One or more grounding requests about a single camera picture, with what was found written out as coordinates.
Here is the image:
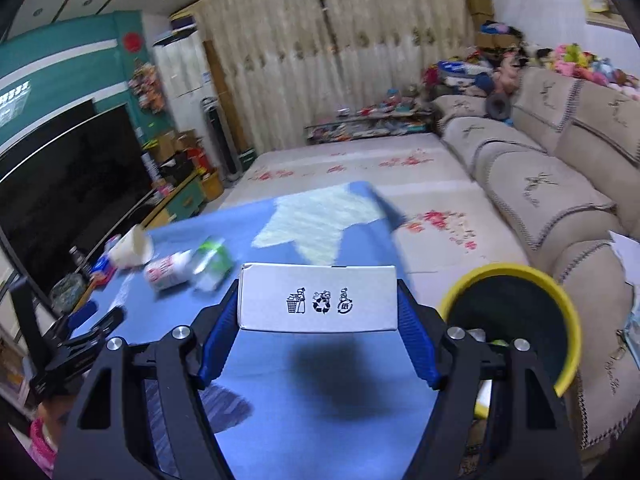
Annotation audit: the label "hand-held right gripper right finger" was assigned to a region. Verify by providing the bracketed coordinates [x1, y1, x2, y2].
[396, 279, 583, 480]

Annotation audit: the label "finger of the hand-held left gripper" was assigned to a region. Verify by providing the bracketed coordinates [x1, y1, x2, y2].
[42, 299, 99, 356]
[62, 306, 126, 361]

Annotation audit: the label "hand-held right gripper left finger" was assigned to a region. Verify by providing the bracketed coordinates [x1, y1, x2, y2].
[52, 279, 241, 480]

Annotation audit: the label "black bin with yellow rim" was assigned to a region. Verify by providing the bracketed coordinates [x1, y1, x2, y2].
[437, 263, 582, 418]

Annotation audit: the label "printed white cardboard box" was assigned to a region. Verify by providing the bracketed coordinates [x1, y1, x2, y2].
[236, 262, 399, 335]

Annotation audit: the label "glass bowl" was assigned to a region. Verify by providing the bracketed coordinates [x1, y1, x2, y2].
[50, 275, 91, 313]

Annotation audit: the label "blue tissue pack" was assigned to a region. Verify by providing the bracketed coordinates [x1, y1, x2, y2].
[91, 254, 118, 281]

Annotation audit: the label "large white paper cup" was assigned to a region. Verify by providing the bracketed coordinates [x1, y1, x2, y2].
[107, 224, 155, 268]

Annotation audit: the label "white bottle with red label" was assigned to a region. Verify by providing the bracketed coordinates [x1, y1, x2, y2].
[144, 250, 193, 292]

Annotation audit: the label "blue tablecloth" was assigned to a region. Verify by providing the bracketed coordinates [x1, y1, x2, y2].
[70, 180, 441, 480]

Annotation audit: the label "black television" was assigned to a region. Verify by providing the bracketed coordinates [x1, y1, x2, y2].
[0, 101, 153, 306]

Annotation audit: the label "yellow box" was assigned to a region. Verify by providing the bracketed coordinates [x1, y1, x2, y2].
[200, 170, 225, 201]

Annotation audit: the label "beige embroidered sofa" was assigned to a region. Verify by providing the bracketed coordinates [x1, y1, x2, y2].
[432, 67, 640, 456]

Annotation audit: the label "brown cardboard boxes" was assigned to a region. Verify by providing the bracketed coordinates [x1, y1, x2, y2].
[150, 130, 198, 161]

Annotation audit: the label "cream floral floor mat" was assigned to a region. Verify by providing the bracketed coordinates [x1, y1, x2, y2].
[220, 132, 531, 276]

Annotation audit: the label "black tower fan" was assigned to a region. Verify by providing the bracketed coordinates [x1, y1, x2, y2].
[201, 96, 238, 181]

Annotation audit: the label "pale blue bag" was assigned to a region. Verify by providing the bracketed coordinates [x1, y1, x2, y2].
[620, 300, 640, 361]

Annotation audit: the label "low table with toys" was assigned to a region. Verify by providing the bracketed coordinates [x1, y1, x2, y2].
[305, 105, 436, 143]

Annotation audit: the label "white paper sheet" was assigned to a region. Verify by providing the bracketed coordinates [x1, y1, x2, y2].
[607, 230, 640, 286]

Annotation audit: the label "hanging flower decoration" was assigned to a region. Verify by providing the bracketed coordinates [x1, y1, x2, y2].
[129, 57, 166, 111]

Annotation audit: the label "grey round cushion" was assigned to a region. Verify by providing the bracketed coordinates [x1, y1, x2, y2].
[486, 92, 511, 120]

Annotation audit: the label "heap of toys and bags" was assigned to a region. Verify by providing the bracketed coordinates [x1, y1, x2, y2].
[422, 57, 521, 98]

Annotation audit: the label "cream patterned curtain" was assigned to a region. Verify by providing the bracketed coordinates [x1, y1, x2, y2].
[192, 0, 331, 153]
[315, 0, 476, 116]

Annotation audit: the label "pile of plush toys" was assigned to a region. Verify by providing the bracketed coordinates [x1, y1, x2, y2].
[520, 42, 640, 96]

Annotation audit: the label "stack of cardboard boxes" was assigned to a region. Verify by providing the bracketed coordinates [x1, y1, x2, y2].
[466, 0, 496, 51]

